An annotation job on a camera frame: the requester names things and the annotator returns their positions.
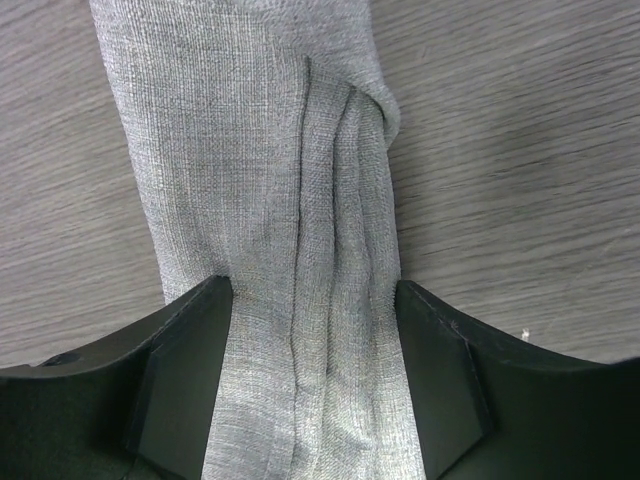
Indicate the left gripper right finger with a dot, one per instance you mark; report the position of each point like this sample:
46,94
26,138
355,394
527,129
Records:
489,406

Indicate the grey cloth napkin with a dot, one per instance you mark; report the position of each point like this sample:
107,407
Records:
258,133

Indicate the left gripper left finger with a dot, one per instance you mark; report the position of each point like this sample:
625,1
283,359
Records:
135,404

